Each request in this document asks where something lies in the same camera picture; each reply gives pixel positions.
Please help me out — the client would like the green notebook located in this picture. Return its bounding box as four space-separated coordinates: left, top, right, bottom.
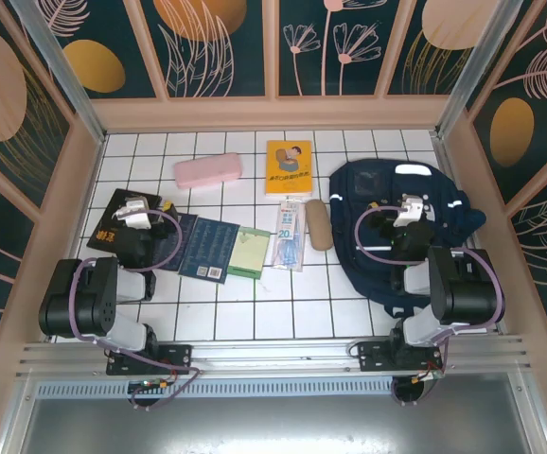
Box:
225 225 272 280

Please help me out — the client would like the yellow book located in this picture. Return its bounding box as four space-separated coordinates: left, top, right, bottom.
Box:
265 139 314 199

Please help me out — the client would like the aluminium frame post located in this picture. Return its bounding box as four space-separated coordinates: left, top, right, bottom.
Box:
435 0 526 139
8 0 108 143

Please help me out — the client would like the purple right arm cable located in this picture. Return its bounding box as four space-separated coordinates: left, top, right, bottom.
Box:
353 205 507 409

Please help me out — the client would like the tan glasses case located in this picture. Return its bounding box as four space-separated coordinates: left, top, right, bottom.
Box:
305 199 334 252

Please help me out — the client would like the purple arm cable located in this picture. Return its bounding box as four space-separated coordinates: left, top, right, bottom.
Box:
74 209 203 412
353 205 507 409

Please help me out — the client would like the slotted cable duct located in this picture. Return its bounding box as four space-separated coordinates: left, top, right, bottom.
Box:
34 380 397 399

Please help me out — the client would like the grey metal shelf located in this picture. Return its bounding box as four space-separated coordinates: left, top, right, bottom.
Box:
17 396 542 454

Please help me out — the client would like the small circuit board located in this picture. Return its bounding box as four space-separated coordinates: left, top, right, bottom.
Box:
129 377 170 393
410 369 445 385

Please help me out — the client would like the teal blue book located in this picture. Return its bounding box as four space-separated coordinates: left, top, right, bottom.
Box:
177 216 242 285

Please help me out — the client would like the clear pack of pens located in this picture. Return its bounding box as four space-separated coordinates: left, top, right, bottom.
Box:
271 198 309 272

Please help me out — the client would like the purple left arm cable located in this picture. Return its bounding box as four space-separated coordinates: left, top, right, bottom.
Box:
74 209 203 412

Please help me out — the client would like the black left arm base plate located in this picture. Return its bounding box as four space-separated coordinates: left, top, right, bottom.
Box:
106 343 193 376

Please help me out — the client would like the dark navy book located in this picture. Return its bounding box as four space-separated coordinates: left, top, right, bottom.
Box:
159 212 200 274

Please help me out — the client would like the aluminium mounting rail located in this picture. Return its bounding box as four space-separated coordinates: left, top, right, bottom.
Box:
15 334 534 380

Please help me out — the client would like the pink pencil case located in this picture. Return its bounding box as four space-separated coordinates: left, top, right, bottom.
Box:
173 151 243 190

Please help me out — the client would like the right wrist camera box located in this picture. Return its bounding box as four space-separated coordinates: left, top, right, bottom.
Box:
393 192 433 229

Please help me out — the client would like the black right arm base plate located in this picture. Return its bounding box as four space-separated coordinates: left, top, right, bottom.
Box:
356 340 445 375

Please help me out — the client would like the black book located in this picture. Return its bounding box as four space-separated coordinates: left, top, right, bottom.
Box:
87 188 164 252

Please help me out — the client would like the navy blue backpack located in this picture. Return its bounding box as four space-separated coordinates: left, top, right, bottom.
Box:
328 159 487 319

